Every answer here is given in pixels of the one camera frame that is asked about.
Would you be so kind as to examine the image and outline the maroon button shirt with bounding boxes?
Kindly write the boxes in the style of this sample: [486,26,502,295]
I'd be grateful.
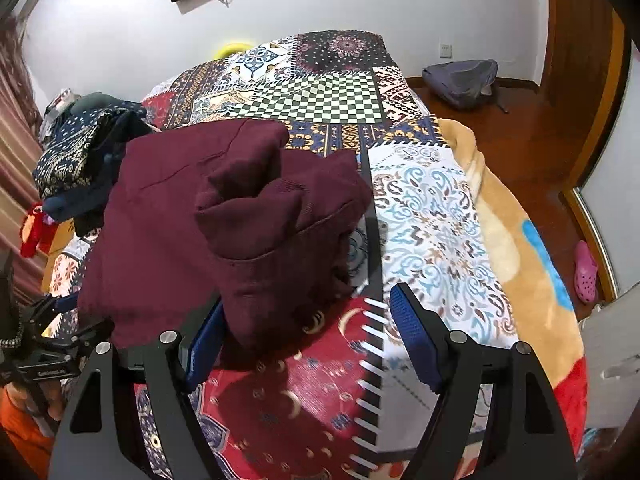
[78,119,372,351]

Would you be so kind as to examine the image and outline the navy patterned folded clothes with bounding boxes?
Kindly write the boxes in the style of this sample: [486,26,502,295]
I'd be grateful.
[32,92,152,222]

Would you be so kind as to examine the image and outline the orange fleece blanket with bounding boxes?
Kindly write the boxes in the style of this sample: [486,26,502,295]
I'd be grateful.
[437,118,588,451]

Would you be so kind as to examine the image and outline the patchwork patterned bedspread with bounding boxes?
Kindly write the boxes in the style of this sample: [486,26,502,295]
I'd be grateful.
[41,28,522,480]

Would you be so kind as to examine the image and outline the red plush toy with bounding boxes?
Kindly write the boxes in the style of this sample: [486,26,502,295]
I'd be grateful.
[20,202,58,258]

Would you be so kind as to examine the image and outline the pink croc shoe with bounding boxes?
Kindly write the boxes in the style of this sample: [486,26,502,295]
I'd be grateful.
[574,240,598,304]

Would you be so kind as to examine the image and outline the striped red beige curtain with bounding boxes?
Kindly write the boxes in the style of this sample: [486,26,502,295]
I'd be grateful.
[0,14,46,304]

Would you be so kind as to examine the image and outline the dark grey bag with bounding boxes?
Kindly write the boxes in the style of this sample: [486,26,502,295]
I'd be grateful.
[422,58,498,110]

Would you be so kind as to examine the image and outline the brown wooden wardrobe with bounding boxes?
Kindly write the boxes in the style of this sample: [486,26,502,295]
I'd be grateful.
[541,0,630,194]

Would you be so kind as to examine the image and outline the yellow round object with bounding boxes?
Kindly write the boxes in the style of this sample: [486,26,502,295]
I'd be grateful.
[212,41,253,61]

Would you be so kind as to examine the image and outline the white wall socket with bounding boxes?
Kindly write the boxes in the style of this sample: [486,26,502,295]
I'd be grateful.
[439,44,452,58]

